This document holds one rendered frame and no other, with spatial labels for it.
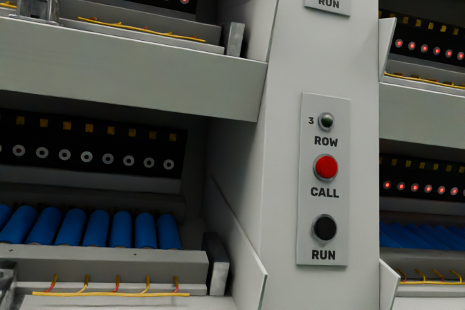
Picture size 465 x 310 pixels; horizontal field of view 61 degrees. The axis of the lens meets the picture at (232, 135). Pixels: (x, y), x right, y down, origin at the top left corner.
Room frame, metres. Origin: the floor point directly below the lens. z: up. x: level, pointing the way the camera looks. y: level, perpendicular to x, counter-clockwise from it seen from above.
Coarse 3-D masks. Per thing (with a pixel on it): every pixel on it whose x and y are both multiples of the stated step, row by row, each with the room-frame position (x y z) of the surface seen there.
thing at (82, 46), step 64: (0, 0) 0.28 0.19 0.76; (64, 0) 0.29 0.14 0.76; (128, 0) 0.40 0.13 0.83; (192, 0) 0.42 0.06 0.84; (256, 0) 0.30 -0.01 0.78; (0, 64) 0.24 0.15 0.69; (64, 64) 0.24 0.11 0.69; (128, 64) 0.25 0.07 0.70; (192, 64) 0.26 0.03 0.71; (256, 64) 0.27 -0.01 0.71
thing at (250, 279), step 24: (0, 168) 0.37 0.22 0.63; (24, 168) 0.38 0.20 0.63; (48, 168) 0.39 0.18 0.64; (168, 192) 0.42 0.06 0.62; (216, 192) 0.39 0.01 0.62; (216, 216) 0.38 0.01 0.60; (192, 240) 0.39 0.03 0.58; (216, 240) 0.33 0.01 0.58; (240, 240) 0.30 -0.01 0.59; (216, 264) 0.30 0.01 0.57; (240, 264) 0.30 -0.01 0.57; (216, 288) 0.31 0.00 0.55; (240, 288) 0.30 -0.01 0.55; (264, 288) 0.26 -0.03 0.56
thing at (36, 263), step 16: (0, 256) 0.27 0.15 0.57; (16, 256) 0.27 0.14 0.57; (32, 256) 0.28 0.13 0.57; (48, 256) 0.28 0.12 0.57; (64, 256) 0.28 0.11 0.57; (80, 256) 0.28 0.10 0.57; (96, 256) 0.29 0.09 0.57; (112, 256) 0.29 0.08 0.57; (128, 256) 0.30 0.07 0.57; (144, 256) 0.30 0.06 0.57; (160, 256) 0.30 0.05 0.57; (176, 256) 0.31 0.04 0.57; (192, 256) 0.31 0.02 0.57; (32, 272) 0.28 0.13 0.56; (48, 272) 0.28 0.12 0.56; (64, 272) 0.28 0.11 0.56; (80, 272) 0.29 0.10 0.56; (96, 272) 0.29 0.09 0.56; (112, 272) 0.29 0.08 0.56; (128, 272) 0.29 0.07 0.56; (144, 272) 0.30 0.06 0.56; (160, 272) 0.30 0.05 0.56; (176, 272) 0.30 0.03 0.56; (192, 272) 0.31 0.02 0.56; (176, 288) 0.29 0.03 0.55
